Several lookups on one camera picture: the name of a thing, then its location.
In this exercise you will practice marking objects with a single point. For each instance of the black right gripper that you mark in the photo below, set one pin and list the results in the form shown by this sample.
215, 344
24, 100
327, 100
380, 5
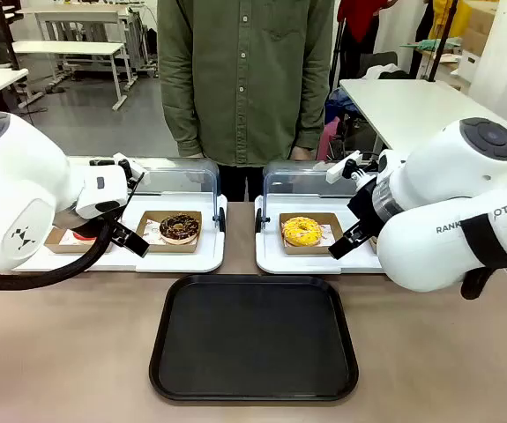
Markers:
364, 202

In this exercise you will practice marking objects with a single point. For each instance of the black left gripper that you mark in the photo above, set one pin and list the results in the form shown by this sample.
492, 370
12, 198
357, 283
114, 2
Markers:
86, 222

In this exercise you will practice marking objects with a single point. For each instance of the white desk with frame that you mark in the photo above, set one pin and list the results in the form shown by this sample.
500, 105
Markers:
81, 17

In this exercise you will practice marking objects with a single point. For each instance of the person in red top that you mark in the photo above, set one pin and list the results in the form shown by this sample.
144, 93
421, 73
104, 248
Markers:
361, 22

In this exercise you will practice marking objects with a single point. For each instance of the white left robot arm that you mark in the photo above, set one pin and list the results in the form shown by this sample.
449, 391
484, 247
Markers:
10, 194

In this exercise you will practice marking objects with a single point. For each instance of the white display case base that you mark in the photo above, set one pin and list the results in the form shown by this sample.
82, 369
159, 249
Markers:
270, 260
178, 260

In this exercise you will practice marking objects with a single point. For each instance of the person's right hand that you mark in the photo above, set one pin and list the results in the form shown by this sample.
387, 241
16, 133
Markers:
195, 155

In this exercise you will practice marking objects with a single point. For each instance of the red glazed donut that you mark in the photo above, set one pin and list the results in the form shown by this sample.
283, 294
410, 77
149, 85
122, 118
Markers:
81, 239

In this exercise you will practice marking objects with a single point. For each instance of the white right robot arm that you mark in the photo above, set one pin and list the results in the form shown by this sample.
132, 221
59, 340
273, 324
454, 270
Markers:
451, 198

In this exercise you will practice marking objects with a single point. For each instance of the chocolate sprinkled donut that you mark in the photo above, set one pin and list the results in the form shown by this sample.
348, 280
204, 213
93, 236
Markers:
180, 229

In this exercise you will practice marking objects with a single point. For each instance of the person's left hand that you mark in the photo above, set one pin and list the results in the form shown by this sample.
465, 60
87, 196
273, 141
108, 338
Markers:
302, 153

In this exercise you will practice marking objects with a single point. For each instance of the clear display case cover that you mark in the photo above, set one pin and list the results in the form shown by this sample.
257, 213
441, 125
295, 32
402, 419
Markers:
182, 180
293, 185

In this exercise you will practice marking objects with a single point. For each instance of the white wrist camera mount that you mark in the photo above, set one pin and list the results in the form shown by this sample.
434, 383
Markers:
343, 168
123, 167

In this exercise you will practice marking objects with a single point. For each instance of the white cardboard box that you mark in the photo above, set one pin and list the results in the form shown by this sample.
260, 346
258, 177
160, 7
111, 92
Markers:
473, 61

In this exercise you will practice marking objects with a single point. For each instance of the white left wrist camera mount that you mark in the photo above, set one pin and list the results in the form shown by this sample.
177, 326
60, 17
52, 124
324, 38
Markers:
123, 167

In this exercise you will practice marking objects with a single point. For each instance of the person in green shirt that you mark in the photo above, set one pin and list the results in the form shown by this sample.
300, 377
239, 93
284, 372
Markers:
244, 79

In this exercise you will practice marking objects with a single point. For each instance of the white bench table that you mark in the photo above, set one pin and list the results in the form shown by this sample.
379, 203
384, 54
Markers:
72, 48

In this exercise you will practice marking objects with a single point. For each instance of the black tripod pole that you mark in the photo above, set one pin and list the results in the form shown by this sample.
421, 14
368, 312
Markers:
443, 39

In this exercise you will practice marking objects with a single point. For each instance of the black plastic serving tray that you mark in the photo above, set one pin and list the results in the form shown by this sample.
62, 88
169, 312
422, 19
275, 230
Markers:
253, 339

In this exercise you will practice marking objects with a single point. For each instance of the yellow glazed donut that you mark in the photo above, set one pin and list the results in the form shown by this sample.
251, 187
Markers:
301, 231

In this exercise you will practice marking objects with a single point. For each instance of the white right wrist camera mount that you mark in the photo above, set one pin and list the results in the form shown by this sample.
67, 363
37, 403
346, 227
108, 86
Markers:
343, 168

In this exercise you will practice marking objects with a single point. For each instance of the brown cardboard donut tray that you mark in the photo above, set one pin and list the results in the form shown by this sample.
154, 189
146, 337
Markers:
332, 229
57, 242
149, 240
373, 244

